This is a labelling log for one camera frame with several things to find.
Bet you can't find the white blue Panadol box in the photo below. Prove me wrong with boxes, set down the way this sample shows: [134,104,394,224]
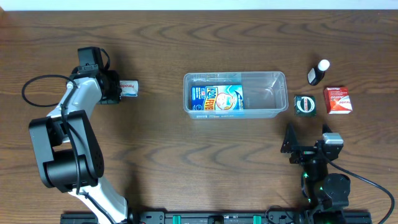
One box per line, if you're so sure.
[120,80,139,97]

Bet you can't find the blue Kool Fever box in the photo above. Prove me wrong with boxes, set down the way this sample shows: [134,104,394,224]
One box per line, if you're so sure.
[191,85,244,111]

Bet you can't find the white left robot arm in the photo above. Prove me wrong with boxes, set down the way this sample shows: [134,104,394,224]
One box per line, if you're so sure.
[29,69,134,223]

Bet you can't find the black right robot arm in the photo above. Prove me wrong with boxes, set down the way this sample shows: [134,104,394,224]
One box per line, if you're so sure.
[280,123,351,224]

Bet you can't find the clear plastic container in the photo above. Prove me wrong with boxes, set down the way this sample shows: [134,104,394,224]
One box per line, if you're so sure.
[183,72,289,119]

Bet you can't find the green Zam-Buk box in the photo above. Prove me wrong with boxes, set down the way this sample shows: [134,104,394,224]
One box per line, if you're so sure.
[294,95,317,117]

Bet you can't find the red Panadol ActiFast box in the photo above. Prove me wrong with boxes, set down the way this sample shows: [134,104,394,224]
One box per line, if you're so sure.
[324,86,353,114]

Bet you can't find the dark syrup bottle white cap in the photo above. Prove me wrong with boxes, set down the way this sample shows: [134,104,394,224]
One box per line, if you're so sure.
[307,59,330,86]

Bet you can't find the black mounting rail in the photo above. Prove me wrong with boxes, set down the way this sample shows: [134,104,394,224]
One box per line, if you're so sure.
[60,210,373,224]

